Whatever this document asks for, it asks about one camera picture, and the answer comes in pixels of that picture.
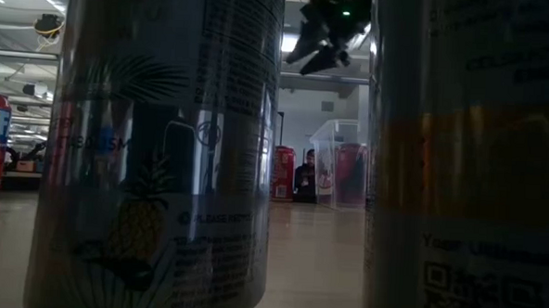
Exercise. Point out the cardboard box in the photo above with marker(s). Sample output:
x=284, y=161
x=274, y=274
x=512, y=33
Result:
x=25, y=166

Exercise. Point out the wall vent grille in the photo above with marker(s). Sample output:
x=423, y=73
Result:
x=328, y=106

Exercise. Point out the long ceiling light strip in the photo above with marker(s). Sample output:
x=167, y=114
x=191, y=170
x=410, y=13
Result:
x=19, y=54

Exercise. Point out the clear plastic bin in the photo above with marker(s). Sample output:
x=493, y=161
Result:
x=323, y=142

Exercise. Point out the black ceiling-mounted device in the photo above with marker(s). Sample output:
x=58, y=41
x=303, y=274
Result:
x=48, y=24

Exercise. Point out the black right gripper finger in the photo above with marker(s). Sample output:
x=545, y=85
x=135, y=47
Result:
x=325, y=61
x=307, y=44

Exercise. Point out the ceiling light panel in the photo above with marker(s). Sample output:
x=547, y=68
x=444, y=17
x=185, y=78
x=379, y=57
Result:
x=288, y=42

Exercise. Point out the pineapple print Celsius can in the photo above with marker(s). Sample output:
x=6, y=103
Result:
x=162, y=167

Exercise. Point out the person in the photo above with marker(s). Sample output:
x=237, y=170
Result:
x=305, y=178

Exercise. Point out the red Coca-Cola can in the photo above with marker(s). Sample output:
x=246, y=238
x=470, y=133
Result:
x=283, y=173
x=348, y=176

